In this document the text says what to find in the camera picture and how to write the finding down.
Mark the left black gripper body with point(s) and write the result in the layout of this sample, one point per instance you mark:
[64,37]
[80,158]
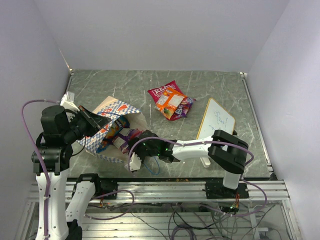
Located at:
[79,125]

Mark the small whiteboard yellow frame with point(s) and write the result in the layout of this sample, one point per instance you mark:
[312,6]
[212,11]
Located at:
[215,117]

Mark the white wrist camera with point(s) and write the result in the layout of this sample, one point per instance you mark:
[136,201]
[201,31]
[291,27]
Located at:
[67,101]
[134,163]

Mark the white whiteboard eraser marker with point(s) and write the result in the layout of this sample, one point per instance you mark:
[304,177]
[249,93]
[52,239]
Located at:
[206,162]

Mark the blue snack bag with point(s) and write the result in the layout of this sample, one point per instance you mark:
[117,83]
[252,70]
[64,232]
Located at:
[109,135]

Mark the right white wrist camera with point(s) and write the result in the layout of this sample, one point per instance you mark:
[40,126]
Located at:
[134,163]

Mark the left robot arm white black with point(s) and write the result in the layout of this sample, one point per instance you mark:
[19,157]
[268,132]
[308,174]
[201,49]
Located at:
[51,164]

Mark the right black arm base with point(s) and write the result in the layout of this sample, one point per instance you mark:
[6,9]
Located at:
[214,189]

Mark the orange snack packet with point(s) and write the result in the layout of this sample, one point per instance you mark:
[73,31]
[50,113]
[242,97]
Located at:
[169,101]

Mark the aluminium frame rail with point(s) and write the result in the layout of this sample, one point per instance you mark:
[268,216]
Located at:
[170,192]

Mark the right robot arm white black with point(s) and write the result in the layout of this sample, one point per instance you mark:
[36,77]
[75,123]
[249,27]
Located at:
[225,149]

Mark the purple snack packet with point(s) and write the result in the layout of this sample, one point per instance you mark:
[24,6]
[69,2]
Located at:
[121,140]

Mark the checkered paper bag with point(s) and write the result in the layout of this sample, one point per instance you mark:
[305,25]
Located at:
[114,108]

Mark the pink snack bag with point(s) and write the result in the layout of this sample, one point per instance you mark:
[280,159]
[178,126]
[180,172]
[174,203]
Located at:
[156,93]

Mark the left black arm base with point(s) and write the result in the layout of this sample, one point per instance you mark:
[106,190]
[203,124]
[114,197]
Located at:
[102,186]

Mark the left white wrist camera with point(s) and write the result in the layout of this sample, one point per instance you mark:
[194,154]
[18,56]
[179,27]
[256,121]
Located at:
[67,101]

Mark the small colourful candy packet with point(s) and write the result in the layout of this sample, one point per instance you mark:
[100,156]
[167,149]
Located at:
[182,109]

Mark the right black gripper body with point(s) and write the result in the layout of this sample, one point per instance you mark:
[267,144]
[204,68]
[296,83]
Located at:
[142,151]

